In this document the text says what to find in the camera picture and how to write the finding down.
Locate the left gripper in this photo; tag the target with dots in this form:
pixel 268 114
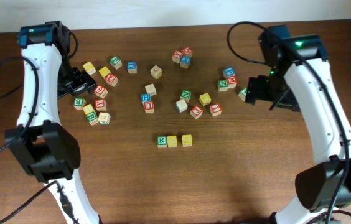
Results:
pixel 80 82

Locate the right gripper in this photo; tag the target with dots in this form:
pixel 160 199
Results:
pixel 254 88

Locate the green R block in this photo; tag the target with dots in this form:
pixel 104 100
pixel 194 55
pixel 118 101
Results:
pixel 161 141

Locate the yellow S block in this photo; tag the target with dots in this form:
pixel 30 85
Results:
pixel 172 141

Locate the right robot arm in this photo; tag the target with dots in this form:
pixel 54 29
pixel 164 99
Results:
pixel 300 79

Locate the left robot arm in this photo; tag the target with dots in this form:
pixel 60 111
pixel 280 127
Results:
pixel 44 149

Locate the green B block left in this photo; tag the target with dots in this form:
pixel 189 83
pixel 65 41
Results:
pixel 79 103

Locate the green b block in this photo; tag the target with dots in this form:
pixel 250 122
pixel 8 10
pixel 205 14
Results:
pixel 79 103
pixel 92 118

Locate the red 6 block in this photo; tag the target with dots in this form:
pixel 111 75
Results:
pixel 100 91

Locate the yellow block above B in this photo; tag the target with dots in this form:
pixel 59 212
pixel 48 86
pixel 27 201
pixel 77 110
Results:
pixel 87 109

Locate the yellow block beside E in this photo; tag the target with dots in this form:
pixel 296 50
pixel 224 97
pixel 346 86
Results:
pixel 104 72

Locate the red y block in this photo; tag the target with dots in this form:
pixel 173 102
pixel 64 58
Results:
pixel 176 56
pixel 100 105

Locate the red E block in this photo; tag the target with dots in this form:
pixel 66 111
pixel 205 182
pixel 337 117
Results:
pixel 111 79

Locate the green B block lower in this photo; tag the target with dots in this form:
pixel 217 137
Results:
pixel 92 118

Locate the green V block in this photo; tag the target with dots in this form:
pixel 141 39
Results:
pixel 242 93

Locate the green P block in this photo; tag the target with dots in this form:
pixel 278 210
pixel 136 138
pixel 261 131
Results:
pixel 115 62

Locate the plain block green bottom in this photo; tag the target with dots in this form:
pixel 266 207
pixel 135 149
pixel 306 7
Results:
pixel 104 118

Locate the red M block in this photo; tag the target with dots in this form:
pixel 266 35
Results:
pixel 232 81

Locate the blue D block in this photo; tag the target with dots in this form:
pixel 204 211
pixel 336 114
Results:
pixel 132 67

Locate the blue P block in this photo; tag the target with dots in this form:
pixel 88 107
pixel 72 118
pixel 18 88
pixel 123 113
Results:
pixel 228 72

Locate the green N block right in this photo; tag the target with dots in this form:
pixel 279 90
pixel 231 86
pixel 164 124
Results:
pixel 222 85

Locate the green n block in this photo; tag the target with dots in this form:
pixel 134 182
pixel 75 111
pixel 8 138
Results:
pixel 222 85
pixel 185 95

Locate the red I block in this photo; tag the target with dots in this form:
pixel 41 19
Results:
pixel 215 109

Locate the blue H block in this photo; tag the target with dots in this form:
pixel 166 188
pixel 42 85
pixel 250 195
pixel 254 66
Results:
pixel 145 97

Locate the plain wooden block centre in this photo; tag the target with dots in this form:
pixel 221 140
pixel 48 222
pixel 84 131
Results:
pixel 150 89

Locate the red U block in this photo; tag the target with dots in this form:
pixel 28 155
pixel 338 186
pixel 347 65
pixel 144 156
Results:
pixel 149 107

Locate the plain picture block top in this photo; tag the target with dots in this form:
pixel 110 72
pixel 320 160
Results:
pixel 156 72

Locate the red 3 block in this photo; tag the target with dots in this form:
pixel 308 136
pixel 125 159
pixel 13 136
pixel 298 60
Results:
pixel 196 112

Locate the green N block centre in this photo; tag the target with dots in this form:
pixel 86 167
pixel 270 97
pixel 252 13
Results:
pixel 185 95

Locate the white blue-edged block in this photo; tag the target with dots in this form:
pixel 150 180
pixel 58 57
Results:
pixel 181 105

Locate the blue X block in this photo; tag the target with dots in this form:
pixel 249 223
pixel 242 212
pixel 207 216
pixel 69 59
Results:
pixel 185 61

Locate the red Y block top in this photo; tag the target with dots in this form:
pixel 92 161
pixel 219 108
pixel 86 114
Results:
pixel 176 56

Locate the red Q block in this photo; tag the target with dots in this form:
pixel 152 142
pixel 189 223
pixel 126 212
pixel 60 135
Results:
pixel 187 51

